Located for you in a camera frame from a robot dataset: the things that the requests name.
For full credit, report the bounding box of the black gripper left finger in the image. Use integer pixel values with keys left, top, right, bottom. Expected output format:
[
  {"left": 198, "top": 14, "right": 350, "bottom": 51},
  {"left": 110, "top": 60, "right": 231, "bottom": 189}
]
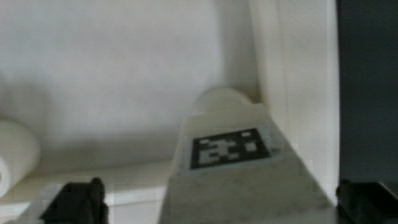
[{"left": 39, "top": 178, "right": 109, "bottom": 224}]

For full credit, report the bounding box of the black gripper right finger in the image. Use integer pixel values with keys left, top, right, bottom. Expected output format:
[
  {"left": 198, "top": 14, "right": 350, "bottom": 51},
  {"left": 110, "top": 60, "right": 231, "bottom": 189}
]
[{"left": 336, "top": 181, "right": 398, "bottom": 224}]

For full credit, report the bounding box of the white table leg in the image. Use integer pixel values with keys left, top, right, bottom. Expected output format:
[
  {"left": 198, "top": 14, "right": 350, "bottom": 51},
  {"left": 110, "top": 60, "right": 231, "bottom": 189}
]
[{"left": 158, "top": 88, "right": 338, "bottom": 224}]

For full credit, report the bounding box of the white square tabletop part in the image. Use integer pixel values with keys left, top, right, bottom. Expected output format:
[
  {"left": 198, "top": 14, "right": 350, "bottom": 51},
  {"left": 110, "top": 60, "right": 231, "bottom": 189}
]
[{"left": 0, "top": 0, "right": 343, "bottom": 224}]

